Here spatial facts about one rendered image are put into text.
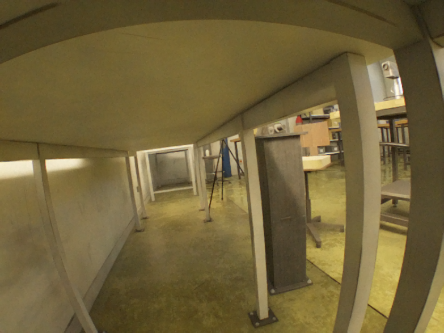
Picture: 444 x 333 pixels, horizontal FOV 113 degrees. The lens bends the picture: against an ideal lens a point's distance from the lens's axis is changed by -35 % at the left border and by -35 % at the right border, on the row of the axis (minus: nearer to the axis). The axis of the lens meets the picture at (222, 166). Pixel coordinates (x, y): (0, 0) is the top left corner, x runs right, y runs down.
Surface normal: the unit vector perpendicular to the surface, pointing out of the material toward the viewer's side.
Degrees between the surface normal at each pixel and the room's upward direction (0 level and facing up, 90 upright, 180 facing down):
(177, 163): 90
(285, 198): 90
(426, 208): 90
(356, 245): 90
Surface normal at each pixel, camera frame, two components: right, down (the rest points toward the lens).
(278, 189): 0.09, 0.06
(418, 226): -0.97, 0.13
